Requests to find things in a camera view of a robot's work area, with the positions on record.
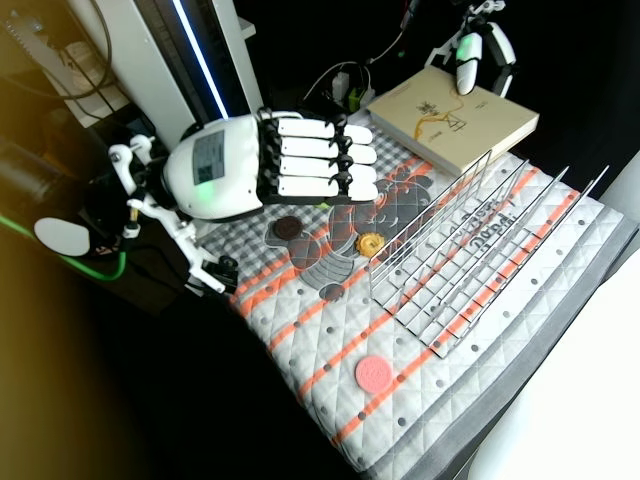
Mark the brown round toy cookie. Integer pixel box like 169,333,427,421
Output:
273,215,304,240

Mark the white rounded furniture panel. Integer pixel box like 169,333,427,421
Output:
467,149,640,480

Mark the black looped cable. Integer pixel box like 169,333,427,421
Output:
49,0,114,101

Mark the white column with blue light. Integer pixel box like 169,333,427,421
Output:
64,0,267,151

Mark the metal wire rack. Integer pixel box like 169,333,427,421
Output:
367,149,611,360

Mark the beige paperback book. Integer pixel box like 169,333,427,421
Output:
366,66,541,177

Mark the pink round toy cookie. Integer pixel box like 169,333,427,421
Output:
354,355,394,393

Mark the yellow scalloped toy cookie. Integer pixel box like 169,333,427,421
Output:
355,232,386,259

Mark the white power adapter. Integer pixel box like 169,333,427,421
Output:
331,69,352,102

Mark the green cable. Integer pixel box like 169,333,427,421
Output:
0,213,129,283

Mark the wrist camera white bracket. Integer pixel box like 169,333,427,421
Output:
124,197,240,297
423,43,459,70

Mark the grey quilt with bear print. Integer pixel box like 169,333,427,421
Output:
192,110,627,475

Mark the grey serrated bar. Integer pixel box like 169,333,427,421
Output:
2,12,71,94

